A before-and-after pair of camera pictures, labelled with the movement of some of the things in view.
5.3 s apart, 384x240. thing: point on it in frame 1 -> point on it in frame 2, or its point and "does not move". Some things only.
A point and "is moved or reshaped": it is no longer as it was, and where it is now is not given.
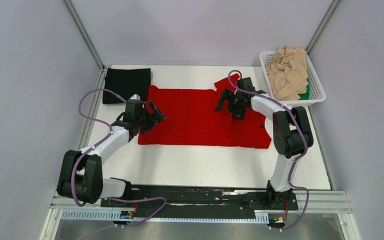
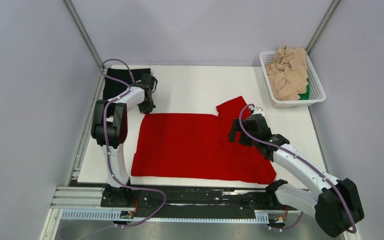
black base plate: [181, 201] does not move
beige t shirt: [287, 74] does not move
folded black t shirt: [126, 83] does not move
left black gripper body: [145, 121] -> [146, 106]
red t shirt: [191, 120] is moved or reshaped
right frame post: [322, 26] does not move
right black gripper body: [239, 111] -> [247, 141]
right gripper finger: [226, 95] -> [236, 127]
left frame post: [87, 40] does not move
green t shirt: [306, 96] does not move
